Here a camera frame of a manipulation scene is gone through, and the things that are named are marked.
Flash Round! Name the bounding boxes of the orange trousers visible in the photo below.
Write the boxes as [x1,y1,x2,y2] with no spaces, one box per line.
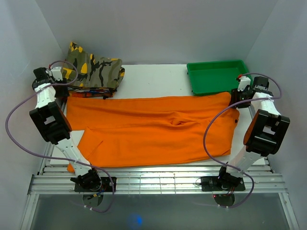
[66,92,239,168]

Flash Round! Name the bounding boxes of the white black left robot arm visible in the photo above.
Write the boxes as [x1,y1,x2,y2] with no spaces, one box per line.
[29,67,102,192]

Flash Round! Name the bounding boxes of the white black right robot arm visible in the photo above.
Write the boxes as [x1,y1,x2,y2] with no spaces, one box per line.
[216,75,290,190]

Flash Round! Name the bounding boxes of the stack of folded trousers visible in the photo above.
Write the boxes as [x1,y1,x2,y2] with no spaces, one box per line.
[64,83,117,99]

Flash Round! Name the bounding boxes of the camouflage folded trousers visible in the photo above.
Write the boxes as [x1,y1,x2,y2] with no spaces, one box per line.
[61,42,125,94]

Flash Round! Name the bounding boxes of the green plastic tray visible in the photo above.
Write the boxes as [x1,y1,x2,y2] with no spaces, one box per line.
[187,60,249,96]

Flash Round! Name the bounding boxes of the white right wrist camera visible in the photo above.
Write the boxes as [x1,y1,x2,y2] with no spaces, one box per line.
[236,74,251,92]

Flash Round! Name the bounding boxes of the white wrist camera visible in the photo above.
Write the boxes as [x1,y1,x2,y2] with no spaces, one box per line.
[236,74,251,92]
[49,67,63,81]

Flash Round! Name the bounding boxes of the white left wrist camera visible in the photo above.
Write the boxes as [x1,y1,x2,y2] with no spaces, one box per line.
[49,67,63,81]

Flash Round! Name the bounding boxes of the aluminium table frame rail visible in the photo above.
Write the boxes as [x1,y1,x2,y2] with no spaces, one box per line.
[28,164,287,195]

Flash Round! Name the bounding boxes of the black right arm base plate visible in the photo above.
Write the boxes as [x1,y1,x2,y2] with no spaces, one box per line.
[201,176,246,192]

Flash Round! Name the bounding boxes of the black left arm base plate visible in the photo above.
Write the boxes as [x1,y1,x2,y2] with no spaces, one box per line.
[74,177,117,192]

